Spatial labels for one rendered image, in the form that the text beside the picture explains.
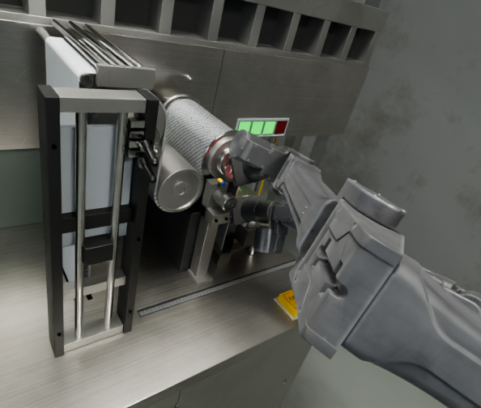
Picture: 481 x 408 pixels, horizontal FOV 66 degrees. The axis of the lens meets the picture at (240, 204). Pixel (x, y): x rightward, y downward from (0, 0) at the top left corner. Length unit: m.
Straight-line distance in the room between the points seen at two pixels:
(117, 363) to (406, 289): 0.72
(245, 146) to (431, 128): 2.32
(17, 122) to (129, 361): 0.62
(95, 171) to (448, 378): 0.56
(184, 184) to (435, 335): 0.72
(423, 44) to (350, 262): 2.76
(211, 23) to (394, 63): 2.02
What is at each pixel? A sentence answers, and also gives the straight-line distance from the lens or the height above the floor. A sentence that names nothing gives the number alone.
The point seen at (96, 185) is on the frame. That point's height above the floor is 1.28.
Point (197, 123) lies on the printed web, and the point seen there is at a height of 1.30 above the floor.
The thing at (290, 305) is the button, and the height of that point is 0.92.
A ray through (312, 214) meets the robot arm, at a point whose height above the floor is 1.45.
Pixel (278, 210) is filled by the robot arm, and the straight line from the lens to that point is 0.85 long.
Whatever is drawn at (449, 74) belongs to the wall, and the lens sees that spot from 2.87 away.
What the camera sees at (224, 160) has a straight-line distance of 0.88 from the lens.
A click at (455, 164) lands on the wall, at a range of 2.87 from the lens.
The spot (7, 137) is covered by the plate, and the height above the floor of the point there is 1.17.
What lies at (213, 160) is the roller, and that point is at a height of 1.25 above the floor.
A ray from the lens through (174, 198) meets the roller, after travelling 0.89.
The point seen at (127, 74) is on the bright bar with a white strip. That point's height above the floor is 1.45.
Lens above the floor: 1.62
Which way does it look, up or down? 30 degrees down
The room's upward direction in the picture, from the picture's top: 15 degrees clockwise
